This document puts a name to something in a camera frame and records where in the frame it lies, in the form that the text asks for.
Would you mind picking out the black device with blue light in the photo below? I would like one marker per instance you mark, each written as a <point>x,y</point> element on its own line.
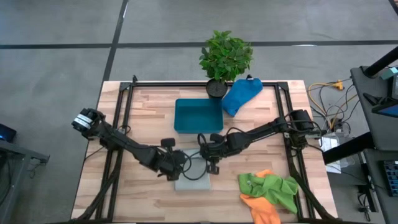
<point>7,132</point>

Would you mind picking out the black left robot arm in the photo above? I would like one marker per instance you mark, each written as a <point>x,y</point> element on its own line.
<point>124,143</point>

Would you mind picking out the black desk leg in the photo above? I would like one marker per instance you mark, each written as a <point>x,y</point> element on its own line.
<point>345,149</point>

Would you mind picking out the tablet with blue screen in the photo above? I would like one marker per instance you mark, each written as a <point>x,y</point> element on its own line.
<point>390,111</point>

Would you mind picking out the blue microfiber towel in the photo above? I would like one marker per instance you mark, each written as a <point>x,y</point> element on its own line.
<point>241,95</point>

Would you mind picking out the green potted plant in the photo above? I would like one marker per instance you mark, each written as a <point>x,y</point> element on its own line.
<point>225,56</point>

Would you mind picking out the dark grey desk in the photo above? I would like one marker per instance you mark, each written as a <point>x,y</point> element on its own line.
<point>374,186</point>
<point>382,133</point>

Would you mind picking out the black wedge-shaped device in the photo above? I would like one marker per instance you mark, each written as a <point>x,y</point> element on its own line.
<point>370,99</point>

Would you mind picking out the orange microfiber towel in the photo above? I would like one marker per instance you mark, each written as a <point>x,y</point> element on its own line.
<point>262,211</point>

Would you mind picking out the grey side table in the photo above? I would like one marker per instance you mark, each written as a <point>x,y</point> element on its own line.
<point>18,149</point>

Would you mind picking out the grey microfiber towel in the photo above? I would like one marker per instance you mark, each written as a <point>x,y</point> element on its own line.
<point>192,186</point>

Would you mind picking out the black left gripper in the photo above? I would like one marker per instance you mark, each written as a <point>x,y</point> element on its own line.
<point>164,163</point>

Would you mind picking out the green microfiber towel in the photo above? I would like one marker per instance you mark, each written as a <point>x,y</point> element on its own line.
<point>273,189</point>

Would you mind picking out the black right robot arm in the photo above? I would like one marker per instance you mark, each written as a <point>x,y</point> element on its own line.
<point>264,129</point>

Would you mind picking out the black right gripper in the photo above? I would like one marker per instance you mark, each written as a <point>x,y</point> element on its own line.
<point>222,147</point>

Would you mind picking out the black aluminium table frame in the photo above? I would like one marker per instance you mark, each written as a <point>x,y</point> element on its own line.
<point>202,84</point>

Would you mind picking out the teal plastic bin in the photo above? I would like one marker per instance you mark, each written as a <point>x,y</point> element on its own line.
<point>199,116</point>

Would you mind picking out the small teal box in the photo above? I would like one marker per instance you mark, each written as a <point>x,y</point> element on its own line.
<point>390,73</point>

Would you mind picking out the black keyboard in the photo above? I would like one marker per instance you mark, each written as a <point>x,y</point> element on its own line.
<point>391,177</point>

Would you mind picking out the black pole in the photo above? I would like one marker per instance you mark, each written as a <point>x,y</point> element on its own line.
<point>381,62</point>

